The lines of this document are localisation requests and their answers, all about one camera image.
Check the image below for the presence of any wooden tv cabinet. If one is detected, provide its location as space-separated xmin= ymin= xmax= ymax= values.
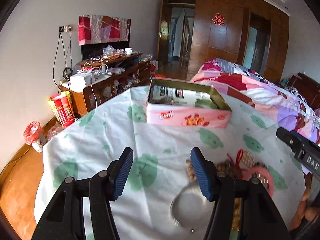
xmin=60 ymin=54 xmax=151 ymax=118

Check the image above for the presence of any wooden wardrobe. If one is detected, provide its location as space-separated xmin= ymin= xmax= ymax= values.
xmin=188 ymin=0 xmax=290 ymax=82

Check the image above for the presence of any wooden bed headboard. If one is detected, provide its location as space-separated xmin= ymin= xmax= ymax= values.
xmin=287 ymin=73 xmax=320 ymax=110

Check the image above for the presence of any red double happiness sticker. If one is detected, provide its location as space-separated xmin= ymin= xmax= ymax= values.
xmin=212 ymin=12 xmax=225 ymax=27

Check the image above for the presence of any patchwork pink quilt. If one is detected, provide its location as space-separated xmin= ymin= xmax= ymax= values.
xmin=190 ymin=58 xmax=319 ymax=144

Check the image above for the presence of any pink jade bangle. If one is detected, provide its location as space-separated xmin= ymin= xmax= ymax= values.
xmin=243 ymin=166 xmax=274 ymax=198

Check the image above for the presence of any red patchwork tv cover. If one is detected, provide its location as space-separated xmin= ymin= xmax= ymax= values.
xmin=78 ymin=15 xmax=131 ymax=46

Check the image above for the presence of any white pearl necklace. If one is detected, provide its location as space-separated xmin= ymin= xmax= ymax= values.
xmin=241 ymin=150 xmax=256 ymax=168

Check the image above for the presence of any red yellow carton box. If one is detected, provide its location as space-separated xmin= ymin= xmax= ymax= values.
xmin=48 ymin=91 xmax=75 ymax=127

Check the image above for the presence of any white box device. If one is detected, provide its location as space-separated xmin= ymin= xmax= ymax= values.
xmin=70 ymin=72 xmax=95 ymax=88

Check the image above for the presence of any brown wooden bead necklace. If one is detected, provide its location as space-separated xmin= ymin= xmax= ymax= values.
xmin=186 ymin=159 xmax=243 ymax=182

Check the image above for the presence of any white green cloud tablecloth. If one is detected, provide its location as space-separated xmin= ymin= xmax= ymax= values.
xmin=34 ymin=87 xmax=305 ymax=239

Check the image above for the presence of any bin with red bag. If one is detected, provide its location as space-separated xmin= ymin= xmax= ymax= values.
xmin=23 ymin=121 xmax=47 ymax=153

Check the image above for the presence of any wooden door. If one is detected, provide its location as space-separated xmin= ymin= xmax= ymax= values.
xmin=157 ymin=0 xmax=172 ymax=66

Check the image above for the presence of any silver metal bangle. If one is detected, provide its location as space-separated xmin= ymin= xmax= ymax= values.
xmin=169 ymin=182 xmax=214 ymax=233

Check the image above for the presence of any black television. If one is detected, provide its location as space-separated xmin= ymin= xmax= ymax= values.
xmin=80 ymin=28 xmax=131 ymax=59

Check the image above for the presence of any pink biscuit tin box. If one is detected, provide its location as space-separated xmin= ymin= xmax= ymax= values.
xmin=145 ymin=77 xmax=232 ymax=128

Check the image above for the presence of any white mug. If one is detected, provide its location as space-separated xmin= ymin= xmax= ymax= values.
xmin=125 ymin=47 xmax=132 ymax=56

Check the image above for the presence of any wall power socket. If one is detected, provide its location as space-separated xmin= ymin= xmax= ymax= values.
xmin=59 ymin=25 xmax=73 ymax=33

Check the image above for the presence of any person's right hand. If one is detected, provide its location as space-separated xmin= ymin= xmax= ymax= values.
xmin=290 ymin=173 xmax=319 ymax=230

